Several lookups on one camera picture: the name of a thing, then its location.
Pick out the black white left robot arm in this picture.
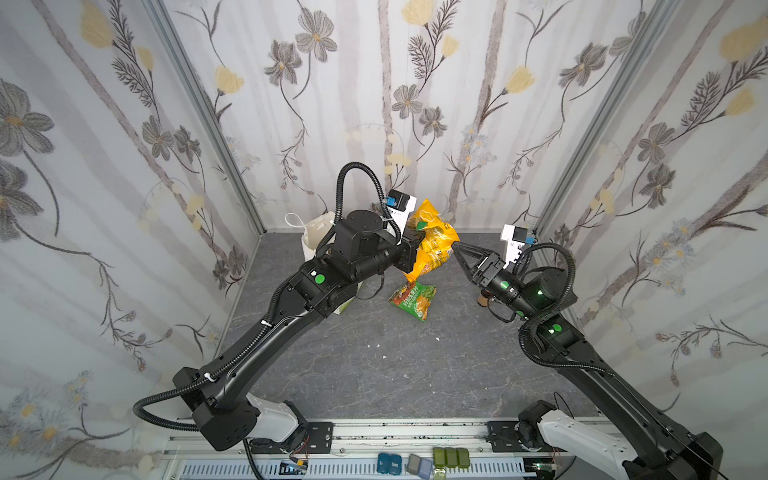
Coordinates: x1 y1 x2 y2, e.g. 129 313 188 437
173 210 425 451

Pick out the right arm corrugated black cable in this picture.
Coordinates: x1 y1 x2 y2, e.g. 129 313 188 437
513 242 619 376

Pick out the white floral paper bag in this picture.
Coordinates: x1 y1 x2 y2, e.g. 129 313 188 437
285 212 359 318

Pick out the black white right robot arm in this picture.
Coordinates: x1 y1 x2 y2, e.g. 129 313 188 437
452 242 725 479

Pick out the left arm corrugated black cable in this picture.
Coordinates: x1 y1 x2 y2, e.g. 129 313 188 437
132 161 404 480

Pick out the yellow snack bag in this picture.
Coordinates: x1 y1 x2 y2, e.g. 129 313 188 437
405 199 460 283

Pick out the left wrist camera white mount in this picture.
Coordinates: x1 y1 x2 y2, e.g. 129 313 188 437
386 189 417 221

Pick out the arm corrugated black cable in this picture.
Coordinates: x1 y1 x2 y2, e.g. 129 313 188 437
513 242 619 376
132 161 404 480

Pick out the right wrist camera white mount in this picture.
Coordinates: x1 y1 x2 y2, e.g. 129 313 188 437
500 224 536 266

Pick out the grey blue case on rail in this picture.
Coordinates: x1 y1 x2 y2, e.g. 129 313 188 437
405 454 433 480

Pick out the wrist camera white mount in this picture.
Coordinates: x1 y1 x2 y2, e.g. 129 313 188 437
386 189 417 221
500 224 536 266

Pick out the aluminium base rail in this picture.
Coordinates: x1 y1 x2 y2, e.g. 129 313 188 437
161 417 622 479

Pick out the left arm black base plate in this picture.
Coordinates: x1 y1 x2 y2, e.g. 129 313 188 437
248 422 334 455

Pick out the green corn chips packet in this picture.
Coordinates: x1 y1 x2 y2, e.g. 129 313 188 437
389 281 437 321

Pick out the small brown orange-capped bottle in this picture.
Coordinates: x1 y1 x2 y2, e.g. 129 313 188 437
477 289 490 308

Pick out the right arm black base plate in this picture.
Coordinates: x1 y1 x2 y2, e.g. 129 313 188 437
486 421 542 453

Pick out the green case on rail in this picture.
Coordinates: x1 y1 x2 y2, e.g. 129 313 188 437
432 447 471 470

